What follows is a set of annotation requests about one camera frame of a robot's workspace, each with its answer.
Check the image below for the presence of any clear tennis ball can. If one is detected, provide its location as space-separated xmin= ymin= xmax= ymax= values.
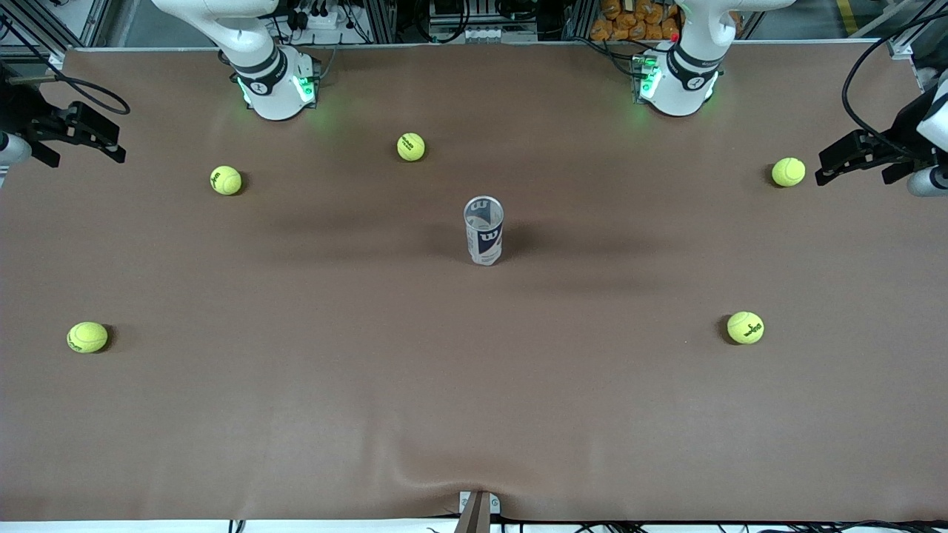
xmin=464 ymin=195 xmax=505 ymax=267

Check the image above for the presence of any white power strip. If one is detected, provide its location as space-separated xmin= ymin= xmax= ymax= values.
xmin=295 ymin=6 xmax=349 ymax=32

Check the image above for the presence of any brown table mat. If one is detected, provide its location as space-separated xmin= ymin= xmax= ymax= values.
xmin=0 ymin=41 xmax=948 ymax=523

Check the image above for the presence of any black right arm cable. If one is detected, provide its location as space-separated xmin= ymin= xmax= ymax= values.
xmin=0 ymin=15 xmax=132 ymax=117

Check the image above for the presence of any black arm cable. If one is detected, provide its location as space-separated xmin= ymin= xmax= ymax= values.
xmin=842 ymin=0 xmax=948 ymax=160
xmin=0 ymin=15 xmax=132 ymax=117

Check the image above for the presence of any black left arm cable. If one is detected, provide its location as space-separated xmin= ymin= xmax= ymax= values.
xmin=842 ymin=0 xmax=948 ymax=160

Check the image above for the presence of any aluminium frame post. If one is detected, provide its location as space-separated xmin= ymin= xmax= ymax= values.
xmin=567 ymin=0 xmax=597 ymax=41
xmin=368 ymin=0 xmax=395 ymax=44

